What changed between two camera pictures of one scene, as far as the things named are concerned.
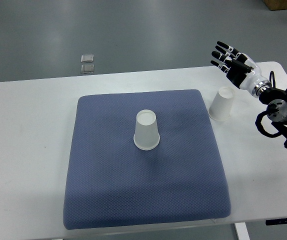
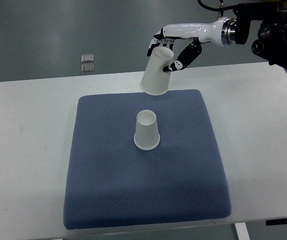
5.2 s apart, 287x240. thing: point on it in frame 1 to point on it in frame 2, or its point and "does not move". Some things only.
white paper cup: [220, 108] to [155, 81]
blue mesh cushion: [112, 182] does not move
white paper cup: [146, 136] does not move
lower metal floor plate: [87, 68] does not move
